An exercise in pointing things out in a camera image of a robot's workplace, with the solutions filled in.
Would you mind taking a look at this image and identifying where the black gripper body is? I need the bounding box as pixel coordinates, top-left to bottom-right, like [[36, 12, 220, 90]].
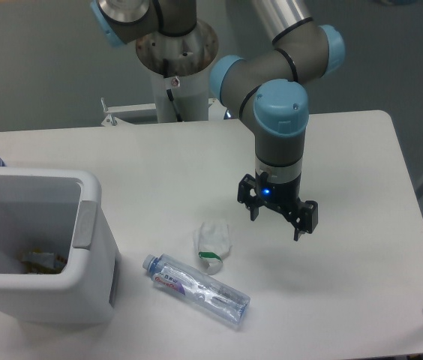
[[250, 174, 301, 220]]

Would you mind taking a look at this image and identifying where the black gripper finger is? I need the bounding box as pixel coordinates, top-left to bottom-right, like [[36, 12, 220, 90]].
[[292, 199, 318, 241], [237, 174, 261, 221]]

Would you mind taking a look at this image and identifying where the white paper cup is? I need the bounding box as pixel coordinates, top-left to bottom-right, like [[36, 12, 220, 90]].
[[193, 219, 232, 275]]

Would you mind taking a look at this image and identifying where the clear plastic water bottle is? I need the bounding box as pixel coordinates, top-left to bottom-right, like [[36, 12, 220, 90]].
[[142, 254, 251, 328]]

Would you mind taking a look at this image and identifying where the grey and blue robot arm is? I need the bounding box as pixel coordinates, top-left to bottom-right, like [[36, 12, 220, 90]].
[[91, 1, 346, 237]]

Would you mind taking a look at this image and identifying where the trash inside the can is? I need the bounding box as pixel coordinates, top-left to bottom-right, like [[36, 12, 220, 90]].
[[19, 250, 68, 275]]

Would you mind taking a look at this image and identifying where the white plastic trash can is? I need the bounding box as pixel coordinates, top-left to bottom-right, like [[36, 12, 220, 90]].
[[0, 167, 121, 324]]

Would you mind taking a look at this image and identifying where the white metal base frame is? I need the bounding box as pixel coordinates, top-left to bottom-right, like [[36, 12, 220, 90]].
[[100, 97, 234, 127]]

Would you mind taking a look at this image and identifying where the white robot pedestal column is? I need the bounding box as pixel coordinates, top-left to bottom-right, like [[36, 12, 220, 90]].
[[136, 19, 219, 123]]

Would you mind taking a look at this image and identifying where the black cable on pedestal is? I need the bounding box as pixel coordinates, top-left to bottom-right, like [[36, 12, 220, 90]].
[[162, 58, 183, 122]]

